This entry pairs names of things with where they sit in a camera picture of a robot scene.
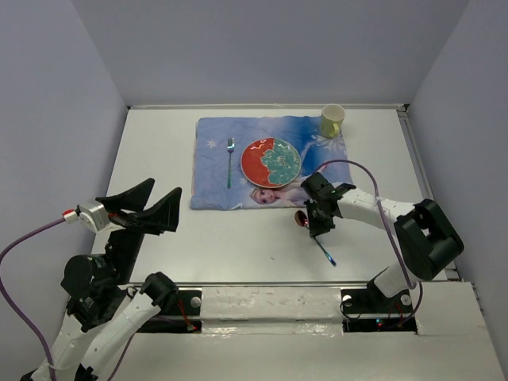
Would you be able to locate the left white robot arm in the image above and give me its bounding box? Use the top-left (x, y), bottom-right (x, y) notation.
top-left (22, 178), bottom-right (182, 380)

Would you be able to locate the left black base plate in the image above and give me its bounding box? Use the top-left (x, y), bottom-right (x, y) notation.
top-left (138, 288), bottom-right (202, 334)

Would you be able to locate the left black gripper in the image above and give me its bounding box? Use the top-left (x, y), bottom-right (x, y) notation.
top-left (98, 175), bottom-right (185, 282)

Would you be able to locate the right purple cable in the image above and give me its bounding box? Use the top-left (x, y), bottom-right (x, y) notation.
top-left (313, 158), bottom-right (424, 330)

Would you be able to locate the pale yellow mug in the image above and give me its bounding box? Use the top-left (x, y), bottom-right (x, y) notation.
top-left (320, 104), bottom-right (346, 139)

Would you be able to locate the purple cable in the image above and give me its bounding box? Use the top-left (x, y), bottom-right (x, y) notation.
top-left (0, 216), bottom-right (132, 381)
top-left (313, 158), bottom-right (424, 330)

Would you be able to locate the red and teal plate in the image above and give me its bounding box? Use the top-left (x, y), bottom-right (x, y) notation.
top-left (240, 137), bottom-right (302, 189)

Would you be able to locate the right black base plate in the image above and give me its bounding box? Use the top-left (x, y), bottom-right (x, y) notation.
top-left (339, 288), bottom-right (418, 333)

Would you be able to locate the blue Frozen placemat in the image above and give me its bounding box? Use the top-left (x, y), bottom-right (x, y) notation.
top-left (190, 116), bottom-right (352, 211)

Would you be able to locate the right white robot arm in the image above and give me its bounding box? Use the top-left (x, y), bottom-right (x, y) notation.
top-left (302, 173), bottom-right (464, 311)

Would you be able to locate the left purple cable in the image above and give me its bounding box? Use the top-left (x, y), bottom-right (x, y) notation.
top-left (0, 216), bottom-right (132, 381)

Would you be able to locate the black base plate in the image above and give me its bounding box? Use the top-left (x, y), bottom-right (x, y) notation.
top-left (339, 288), bottom-right (418, 333)
top-left (138, 288), bottom-right (202, 334)

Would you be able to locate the iridescent fork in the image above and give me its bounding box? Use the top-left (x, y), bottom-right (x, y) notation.
top-left (227, 137), bottom-right (235, 189)

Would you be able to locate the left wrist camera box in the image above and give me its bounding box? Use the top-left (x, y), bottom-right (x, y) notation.
top-left (77, 200), bottom-right (110, 234)

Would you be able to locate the iridescent spoon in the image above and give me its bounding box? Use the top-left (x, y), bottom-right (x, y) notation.
top-left (294, 210), bottom-right (337, 267)

